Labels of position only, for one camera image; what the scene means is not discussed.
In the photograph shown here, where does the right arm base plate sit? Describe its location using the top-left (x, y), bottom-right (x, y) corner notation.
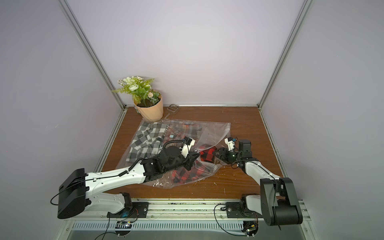
top-left (225, 202), bottom-right (249, 219)

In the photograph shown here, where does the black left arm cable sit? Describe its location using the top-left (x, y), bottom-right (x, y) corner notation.
top-left (92, 206), bottom-right (140, 240)

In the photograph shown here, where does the multicolour tartan shirt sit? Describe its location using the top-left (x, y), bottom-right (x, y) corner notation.
top-left (163, 122), bottom-right (203, 143)

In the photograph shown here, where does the terracotta flower pot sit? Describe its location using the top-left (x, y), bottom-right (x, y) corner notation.
top-left (134, 95), bottom-right (164, 122)

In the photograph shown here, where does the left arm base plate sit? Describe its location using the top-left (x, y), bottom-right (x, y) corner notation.
top-left (107, 202), bottom-right (149, 219)

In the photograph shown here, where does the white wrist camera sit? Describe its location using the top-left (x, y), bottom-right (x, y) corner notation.
top-left (181, 137), bottom-right (195, 158)
top-left (225, 137), bottom-right (237, 151)

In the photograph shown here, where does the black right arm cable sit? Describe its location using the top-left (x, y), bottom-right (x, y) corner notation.
top-left (213, 203), bottom-right (250, 237)

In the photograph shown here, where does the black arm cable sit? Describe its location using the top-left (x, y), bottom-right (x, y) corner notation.
top-left (92, 206), bottom-right (140, 240)
top-left (213, 203), bottom-right (250, 237)

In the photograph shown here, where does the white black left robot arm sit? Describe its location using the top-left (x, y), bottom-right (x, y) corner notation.
top-left (56, 143), bottom-right (199, 219)

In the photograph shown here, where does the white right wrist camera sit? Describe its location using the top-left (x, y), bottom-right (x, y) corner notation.
top-left (225, 137), bottom-right (237, 151)

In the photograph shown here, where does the artificial green white plant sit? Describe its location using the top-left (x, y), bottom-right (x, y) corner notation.
top-left (112, 76), bottom-right (161, 108)

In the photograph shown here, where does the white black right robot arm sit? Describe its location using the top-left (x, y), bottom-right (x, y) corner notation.
top-left (214, 138), bottom-right (304, 226)

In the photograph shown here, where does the small brown slotted scoop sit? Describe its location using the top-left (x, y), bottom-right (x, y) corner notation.
top-left (165, 104), bottom-right (181, 119)

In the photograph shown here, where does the aluminium front rail frame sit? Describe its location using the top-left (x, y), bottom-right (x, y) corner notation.
top-left (56, 199), bottom-right (318, 240)

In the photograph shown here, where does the clear plastic vacuum bag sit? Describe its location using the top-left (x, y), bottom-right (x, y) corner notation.
top-left (117, 119), bottom-right (231, 189)

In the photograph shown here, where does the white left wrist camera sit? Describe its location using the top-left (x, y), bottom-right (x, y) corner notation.
top-left (181, 137), bottom-right (195, 158)

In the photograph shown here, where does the grey white checked shirt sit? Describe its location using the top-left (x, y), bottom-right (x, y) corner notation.
top-left (126, 121), bottom-right (168, 163)

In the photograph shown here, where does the red black plaid shirt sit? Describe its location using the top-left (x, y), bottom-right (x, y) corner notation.
top-left (171, 146), bottom-right (219, 185)

